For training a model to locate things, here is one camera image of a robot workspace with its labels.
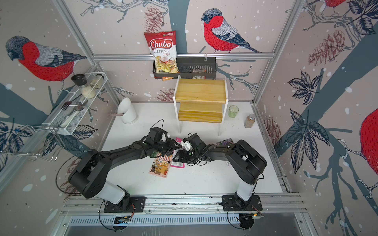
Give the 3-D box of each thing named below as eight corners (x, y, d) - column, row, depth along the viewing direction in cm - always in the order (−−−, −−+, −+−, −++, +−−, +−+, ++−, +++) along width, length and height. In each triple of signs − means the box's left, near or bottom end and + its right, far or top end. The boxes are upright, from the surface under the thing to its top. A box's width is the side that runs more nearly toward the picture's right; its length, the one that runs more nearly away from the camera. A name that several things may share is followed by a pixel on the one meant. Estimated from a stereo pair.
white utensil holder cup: (125, 127, 108) (117, 113, 96) (123, 114, 116) (115, 101, 104) (139, 122, 111) (132, 108, 99) (135, 110, 119) (129, 96, 107)
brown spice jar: (245, 128, 106) (249, 119, 98) (243, 122, 110) (247, 113, 102) (251, 128, 106) (256, 119, 98) (249, 122, 110) (254, 113, 102)
